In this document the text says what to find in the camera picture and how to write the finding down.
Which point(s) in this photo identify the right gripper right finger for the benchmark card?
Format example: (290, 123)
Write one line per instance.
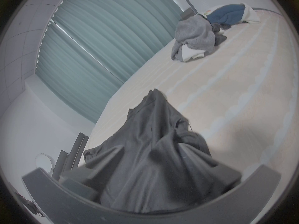
(224, 171)

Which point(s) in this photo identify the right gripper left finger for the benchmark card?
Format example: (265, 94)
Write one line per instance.
(77, 185)

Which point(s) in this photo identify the black garment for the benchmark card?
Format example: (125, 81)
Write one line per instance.
(149, 153)

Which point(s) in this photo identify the bed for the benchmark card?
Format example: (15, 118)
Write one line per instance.
(224, 90)

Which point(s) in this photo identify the blue-green curtain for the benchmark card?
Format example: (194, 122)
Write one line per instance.
(116, 20)
(70, 78)

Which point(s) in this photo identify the small white garment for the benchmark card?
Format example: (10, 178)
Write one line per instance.
(191, 53)

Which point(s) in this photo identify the dark grey garment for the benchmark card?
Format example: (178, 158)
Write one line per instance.
(219, 36)

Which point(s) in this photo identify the grey knit garment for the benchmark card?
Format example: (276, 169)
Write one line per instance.
(195, 33)

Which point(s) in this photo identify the dark blue garment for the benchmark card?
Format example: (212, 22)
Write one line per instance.
(227, 14)

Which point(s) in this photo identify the grey bedside table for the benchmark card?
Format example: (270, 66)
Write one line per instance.
(186, 14)

